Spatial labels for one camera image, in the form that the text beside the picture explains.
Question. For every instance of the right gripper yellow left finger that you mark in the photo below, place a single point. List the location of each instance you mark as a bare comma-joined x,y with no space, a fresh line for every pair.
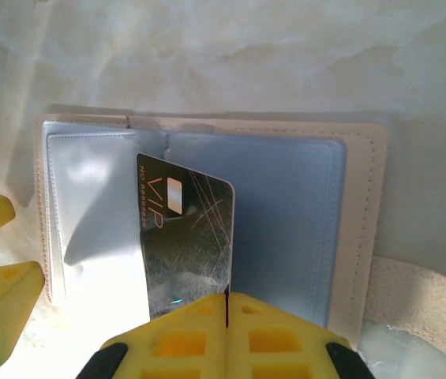
207,316

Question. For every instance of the black VIP card gold lines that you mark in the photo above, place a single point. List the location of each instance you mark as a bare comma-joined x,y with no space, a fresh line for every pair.
191,245

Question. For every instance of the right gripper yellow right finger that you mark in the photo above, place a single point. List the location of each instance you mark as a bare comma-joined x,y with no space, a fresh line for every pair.
238,355

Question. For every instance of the beige leather card holder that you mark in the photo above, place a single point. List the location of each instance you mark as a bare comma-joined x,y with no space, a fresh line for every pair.
360,189

